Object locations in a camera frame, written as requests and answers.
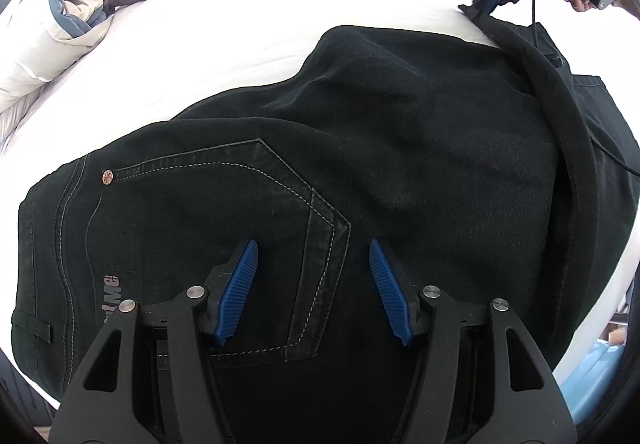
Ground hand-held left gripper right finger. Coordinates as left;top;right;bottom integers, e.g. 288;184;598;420
368;238;578;444

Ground white bed sheet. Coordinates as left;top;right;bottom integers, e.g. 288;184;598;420
0;0;640;405

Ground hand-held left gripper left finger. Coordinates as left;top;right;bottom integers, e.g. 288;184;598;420
48;238;260;444

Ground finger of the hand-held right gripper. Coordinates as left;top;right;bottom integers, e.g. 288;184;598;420
459;0;501;19

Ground black denim pants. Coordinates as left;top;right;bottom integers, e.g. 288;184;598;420
11;0;640;444

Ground white and blue duvet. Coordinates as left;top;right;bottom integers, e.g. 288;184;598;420
0;0;123;145

